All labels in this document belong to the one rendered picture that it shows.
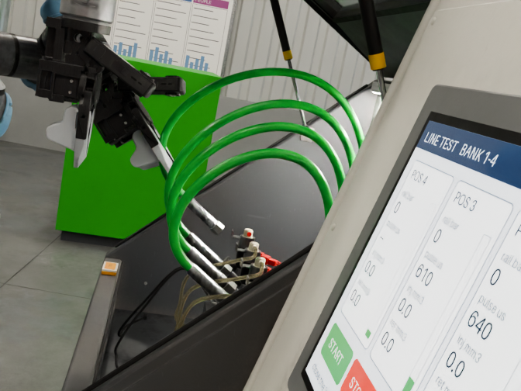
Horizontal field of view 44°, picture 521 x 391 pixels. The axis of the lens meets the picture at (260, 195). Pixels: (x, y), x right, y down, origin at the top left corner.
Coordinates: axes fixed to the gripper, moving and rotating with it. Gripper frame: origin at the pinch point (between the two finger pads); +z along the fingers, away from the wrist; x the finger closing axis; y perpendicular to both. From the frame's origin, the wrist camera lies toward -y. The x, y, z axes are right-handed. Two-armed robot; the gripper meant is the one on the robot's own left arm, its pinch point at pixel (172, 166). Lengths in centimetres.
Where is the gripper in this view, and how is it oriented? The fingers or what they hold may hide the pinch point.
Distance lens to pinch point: 111.1
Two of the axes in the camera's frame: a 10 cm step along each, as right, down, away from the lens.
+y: -8.5, 5.3, 0.2
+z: 5.3, 8.5, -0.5
